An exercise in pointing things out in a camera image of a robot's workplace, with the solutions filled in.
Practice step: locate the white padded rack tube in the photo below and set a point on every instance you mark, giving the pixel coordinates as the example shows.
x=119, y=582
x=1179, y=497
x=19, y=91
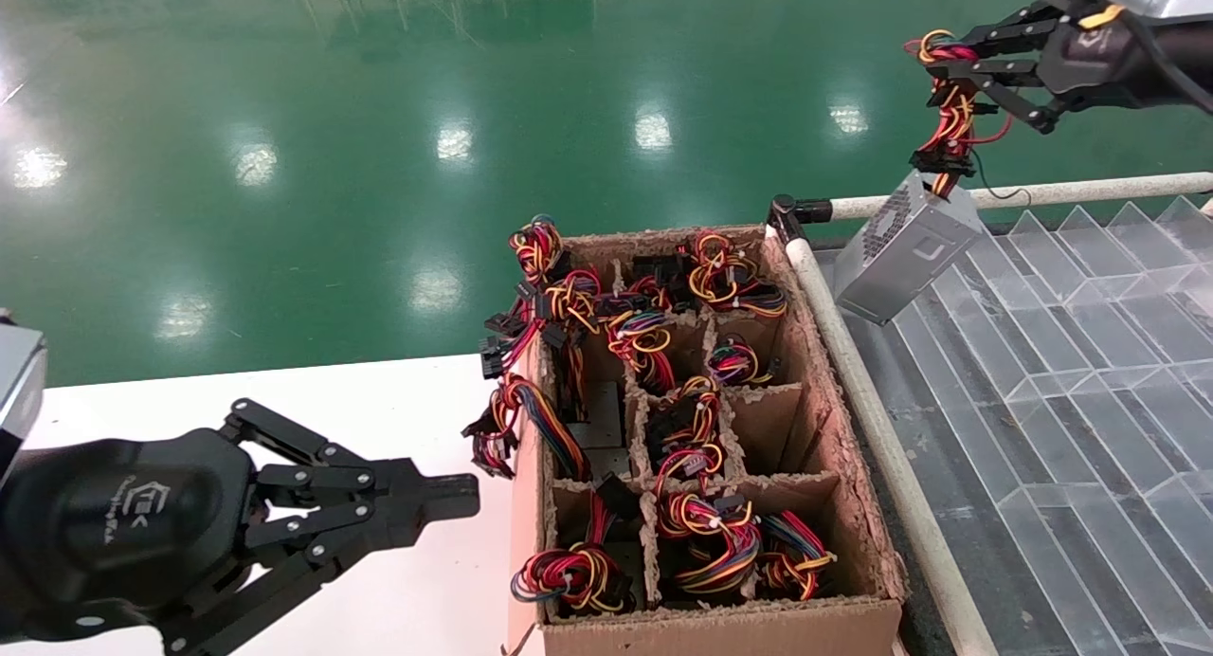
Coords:
x=881, y=428
x=1090, y=191

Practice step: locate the brown cardboard divider box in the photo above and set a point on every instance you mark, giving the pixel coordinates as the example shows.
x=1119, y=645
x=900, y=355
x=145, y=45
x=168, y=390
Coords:
x=758, y=447

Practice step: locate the clear acrylic divider tray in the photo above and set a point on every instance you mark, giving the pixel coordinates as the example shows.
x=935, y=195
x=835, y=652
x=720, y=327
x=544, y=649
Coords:
x=1090, y=400

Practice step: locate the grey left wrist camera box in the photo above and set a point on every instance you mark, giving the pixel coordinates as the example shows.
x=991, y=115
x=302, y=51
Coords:
x=17, y=391

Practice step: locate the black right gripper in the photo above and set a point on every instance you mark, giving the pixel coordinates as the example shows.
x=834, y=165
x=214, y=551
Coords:
x=1099, y=59

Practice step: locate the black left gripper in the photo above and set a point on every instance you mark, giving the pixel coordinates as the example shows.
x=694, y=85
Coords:
x=123, y=523

